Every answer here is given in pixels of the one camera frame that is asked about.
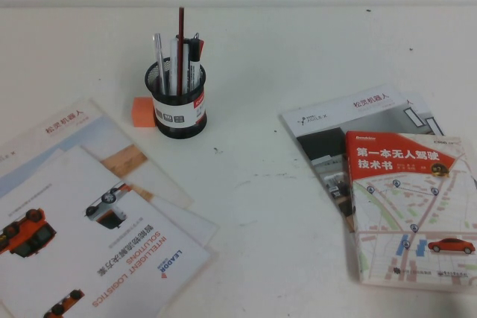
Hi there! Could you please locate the white marker pen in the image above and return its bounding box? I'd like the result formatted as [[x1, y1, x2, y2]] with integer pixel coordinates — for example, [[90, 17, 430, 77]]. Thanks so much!
[[169, 37, 184, 95]]

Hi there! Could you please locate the AgileX brochure pale blue cover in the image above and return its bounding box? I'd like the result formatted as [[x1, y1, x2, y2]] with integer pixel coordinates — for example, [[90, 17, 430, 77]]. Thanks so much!
[[0, 98, 197, 211]]

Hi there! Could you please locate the black mesh pen holder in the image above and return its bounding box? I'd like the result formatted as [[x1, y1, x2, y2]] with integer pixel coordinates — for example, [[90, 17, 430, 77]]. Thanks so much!
[[144, 56, 209, 136]]

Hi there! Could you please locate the white brochure with grey windows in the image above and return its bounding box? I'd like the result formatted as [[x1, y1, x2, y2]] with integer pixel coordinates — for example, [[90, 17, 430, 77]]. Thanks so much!
[[394, 90, 446, 136]]

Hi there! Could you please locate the red book with map cover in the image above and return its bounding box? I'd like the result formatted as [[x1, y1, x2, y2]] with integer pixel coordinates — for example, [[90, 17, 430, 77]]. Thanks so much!
[[344, 130, 477, 293]]

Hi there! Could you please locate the silver pen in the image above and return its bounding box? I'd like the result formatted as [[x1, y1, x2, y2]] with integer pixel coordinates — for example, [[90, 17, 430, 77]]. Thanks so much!
[[151, 33, 168, 95]]

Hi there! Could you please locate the orange block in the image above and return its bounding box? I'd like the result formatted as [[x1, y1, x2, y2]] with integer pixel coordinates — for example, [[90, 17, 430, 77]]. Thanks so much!
[[132, 96, 156, 129]]

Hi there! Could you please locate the black capped marker pen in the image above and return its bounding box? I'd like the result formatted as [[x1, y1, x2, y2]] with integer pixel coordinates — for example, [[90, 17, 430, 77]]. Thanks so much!
[[186, 37, 202, 90]]

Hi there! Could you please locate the red pencil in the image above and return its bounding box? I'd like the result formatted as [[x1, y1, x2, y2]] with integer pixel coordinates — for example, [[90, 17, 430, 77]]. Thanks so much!
[[176, 6, 186, 95]]

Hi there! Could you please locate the AgileX brochure grey photo cover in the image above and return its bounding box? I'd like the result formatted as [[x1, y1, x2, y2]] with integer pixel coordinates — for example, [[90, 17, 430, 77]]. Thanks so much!
[[279, 83, 414, 235]]

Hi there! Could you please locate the LEADOR logistics brochure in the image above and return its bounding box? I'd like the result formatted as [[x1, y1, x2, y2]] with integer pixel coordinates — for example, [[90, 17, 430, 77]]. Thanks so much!
[[0, 145, 217, 318]]

